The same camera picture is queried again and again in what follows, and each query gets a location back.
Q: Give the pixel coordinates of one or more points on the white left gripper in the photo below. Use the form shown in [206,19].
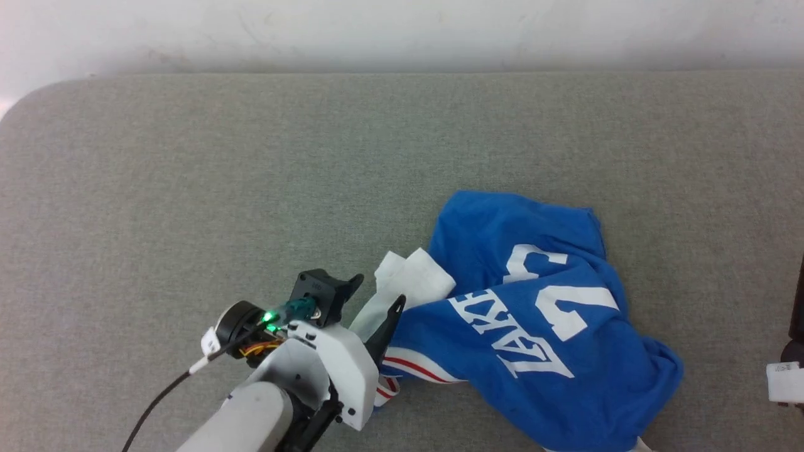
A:
[339,364]

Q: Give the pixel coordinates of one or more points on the blue basketball jersey white trim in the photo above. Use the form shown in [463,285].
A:
[477,238]

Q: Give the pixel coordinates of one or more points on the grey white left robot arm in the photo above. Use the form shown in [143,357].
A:
[251,417]

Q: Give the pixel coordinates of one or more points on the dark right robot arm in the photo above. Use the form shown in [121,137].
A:
[798,307]

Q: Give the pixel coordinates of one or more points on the grey fabric sofa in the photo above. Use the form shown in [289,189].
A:
[251,157]

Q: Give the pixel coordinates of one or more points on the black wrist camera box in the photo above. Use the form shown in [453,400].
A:
[312,292]

